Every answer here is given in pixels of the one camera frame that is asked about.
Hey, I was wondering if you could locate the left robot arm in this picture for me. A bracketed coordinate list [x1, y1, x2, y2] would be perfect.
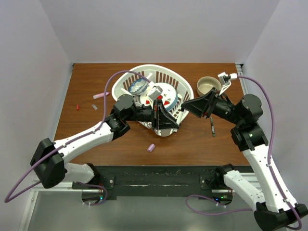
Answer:
[30, 94, 180, 189]

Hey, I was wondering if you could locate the purple highlighter cap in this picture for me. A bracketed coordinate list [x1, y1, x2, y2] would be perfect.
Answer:
[147, 144, 155, 152]

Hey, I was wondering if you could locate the white plastic dish basket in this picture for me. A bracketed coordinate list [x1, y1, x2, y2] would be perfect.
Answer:
[111, 64, 194, 137]

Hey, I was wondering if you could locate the pink highlighter pen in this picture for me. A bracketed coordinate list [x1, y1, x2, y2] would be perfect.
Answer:
[93, 92, 110, 99]

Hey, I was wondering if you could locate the watermelon pattern plate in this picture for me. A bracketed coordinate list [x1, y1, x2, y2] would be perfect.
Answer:
[139, 83, 178, 111]

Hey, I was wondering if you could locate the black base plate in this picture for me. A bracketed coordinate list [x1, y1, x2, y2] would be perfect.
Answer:
[71, 165, 256, 201]

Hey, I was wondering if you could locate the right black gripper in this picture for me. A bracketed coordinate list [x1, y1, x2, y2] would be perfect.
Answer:
[181, 87, 243, 125]

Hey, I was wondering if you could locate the beige ceramic bowl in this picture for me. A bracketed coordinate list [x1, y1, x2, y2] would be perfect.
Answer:
[197, 77, 222, 96]

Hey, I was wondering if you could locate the blue white patterned bowl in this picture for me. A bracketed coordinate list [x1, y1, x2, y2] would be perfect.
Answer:
[128, 78, 148, 96]

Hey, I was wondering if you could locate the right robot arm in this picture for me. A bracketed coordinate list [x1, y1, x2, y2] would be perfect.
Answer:
[181, 88, 308, 231]

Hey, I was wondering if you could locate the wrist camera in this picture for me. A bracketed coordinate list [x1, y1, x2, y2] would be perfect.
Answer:
[218, 72, 238, 95]
[147, 85, 163, 101]

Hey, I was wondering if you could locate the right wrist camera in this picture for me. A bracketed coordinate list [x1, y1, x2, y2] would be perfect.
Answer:
[218, 72, 238, 95]

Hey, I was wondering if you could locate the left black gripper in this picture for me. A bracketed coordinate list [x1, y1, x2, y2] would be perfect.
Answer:
[125, 99, 180, 131]

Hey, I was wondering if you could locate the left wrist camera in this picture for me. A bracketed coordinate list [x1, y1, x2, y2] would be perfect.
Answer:
[147, 85, 163, 101]

